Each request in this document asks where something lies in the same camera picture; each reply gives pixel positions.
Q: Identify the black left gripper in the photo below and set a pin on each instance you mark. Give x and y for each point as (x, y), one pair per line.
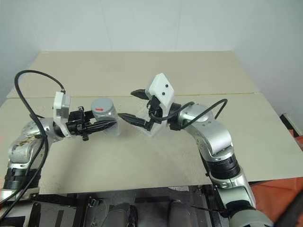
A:
(76, 120)

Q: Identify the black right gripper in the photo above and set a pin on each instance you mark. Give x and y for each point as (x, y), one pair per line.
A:
(154, 106)

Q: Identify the clear plastic jar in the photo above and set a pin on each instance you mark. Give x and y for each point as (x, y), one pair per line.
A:
(116, 127)

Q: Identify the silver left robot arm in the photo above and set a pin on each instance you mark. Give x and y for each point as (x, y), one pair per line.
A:
(19, 151)

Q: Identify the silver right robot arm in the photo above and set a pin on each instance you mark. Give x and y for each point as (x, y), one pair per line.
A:
(214, 134)

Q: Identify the silver jar lid red arrow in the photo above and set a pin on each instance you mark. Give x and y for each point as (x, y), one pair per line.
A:
(101, 107)

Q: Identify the dark rounded shape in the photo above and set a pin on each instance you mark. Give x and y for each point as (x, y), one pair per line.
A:
(178, 212)

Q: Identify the dark object with red edge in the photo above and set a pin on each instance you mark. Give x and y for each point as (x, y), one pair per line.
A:
(292, 125)

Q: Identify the orange fabric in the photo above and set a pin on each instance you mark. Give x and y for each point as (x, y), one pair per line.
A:
(272, 196)

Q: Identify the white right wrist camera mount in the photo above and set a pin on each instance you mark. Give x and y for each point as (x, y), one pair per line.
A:
(162, 88)

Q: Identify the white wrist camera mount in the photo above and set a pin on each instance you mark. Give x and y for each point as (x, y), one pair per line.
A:
(162, 88)
(58, 111)

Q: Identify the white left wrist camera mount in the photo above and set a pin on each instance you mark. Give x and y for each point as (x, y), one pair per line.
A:
(58, 111)

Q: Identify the black metal frame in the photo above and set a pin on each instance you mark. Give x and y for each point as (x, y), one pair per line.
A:
(71, 203)

